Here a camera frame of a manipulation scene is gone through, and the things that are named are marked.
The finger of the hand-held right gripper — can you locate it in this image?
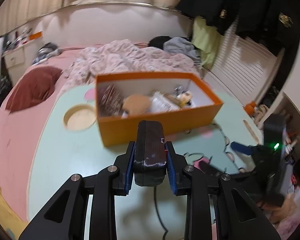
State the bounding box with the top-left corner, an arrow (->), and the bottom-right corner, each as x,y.
230,142 -> 261,157

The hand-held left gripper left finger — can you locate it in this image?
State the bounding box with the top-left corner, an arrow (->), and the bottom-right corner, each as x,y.
19,141 -> 136,240

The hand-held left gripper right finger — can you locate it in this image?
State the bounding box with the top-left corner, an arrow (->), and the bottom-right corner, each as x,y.
165,142 -> 282,240

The black case with red print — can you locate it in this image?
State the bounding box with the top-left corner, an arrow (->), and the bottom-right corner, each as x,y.
133,120 -> 168,187

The orange cardboard box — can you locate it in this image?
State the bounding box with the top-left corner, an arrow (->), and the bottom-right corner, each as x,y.
95,72 -> 223,147

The tan plush toy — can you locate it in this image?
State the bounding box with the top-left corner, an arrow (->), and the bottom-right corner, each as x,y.
122,94 -> 152,117

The white tube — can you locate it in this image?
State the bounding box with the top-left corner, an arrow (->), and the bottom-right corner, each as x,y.
150,91 -> 179,112

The patterned foil packet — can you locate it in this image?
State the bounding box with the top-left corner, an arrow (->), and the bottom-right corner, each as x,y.
100,84 -> 124,117

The cream plush dog toy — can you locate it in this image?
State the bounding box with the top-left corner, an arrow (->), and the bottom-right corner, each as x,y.
179,91 -> 193,107

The person's right hand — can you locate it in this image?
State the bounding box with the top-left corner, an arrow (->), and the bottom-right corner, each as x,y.
269,199 -> 298,225

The orange toy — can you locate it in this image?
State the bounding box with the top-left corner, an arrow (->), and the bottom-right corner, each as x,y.
244,101 -> 256,114

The white slatted panel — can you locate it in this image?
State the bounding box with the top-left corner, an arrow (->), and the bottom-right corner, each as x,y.
205,24 -> 280,105

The floral pink blanket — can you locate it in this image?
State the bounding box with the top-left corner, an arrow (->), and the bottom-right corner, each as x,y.
65,39 -> 200,85

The yellow-green cloth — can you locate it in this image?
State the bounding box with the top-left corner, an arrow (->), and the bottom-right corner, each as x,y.
191,16 -> 223,70

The grey clothing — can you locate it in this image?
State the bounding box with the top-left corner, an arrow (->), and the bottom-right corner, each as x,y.
163,37 -> 200,62

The dark red pillow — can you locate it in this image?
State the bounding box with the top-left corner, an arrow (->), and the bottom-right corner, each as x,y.
5,67 -> 63,112

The pink bed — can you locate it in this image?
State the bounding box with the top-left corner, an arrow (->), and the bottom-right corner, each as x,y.
0,44 -> 205,220

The black jacket gold emblem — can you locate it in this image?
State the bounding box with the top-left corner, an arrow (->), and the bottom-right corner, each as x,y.
176,0 -> 243,35
236,0 -> 300,50

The black clothing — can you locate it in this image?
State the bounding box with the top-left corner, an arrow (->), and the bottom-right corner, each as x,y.
149,36 -> 177,48

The yellow cloth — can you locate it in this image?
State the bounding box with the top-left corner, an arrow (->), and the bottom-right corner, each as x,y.
0,187 -> 24,239

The pile of crumpled clothes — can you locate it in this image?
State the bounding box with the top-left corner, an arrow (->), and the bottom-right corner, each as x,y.
33,42 -> 63,65

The white padded headboard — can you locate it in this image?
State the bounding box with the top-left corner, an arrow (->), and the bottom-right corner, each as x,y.
0,2 -> 198,50

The black bag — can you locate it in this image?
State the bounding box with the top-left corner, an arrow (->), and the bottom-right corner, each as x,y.
0,76 -> 13,117

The white nightstand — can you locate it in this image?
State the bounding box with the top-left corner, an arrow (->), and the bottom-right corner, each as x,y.
4,47 -> 26,68

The orange box lid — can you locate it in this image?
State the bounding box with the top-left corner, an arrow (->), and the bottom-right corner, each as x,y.
28,31 -> 43,41

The group of small bottles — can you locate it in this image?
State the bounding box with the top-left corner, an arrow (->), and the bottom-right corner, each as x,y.
5,26 -> 32,49

